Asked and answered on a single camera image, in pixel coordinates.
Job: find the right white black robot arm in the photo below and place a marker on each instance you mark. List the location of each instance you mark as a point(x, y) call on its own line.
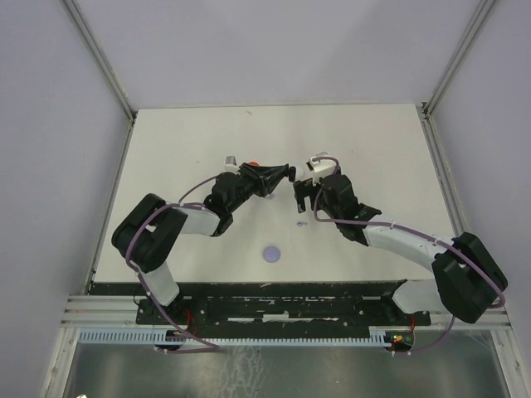
point(468, 280)

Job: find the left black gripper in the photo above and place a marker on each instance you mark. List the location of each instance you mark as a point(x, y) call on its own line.
point(273, 174)

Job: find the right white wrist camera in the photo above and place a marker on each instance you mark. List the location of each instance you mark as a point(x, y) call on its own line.
point(321, 166)

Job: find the left aluminium frame post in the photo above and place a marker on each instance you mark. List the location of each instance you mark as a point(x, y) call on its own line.
point(75, 14)

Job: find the aluminium frame post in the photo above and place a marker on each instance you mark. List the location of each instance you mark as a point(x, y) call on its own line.
point(75, 14)
point(481, 15)

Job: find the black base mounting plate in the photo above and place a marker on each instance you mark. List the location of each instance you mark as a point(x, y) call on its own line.
point(290, 310)

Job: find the black charging case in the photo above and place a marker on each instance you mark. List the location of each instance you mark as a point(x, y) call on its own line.
point(292, 173)

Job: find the controller board with leds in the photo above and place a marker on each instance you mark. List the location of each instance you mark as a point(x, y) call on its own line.
point(402, 341)

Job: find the right aluminium frame post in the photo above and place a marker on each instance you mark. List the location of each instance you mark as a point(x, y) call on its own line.
point(481, 15)

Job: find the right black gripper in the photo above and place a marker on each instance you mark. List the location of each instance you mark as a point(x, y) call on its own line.
point(303, 189)

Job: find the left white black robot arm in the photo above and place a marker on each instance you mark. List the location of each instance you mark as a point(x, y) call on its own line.
point(146, 236)

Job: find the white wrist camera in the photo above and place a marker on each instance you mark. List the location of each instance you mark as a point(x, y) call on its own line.
point(321, 166)
point(230, 165)

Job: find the purple charging case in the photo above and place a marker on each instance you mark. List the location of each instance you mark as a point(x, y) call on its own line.
point(271, 254)

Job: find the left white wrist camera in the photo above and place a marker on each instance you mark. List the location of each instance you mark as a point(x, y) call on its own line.
point(230, 165)

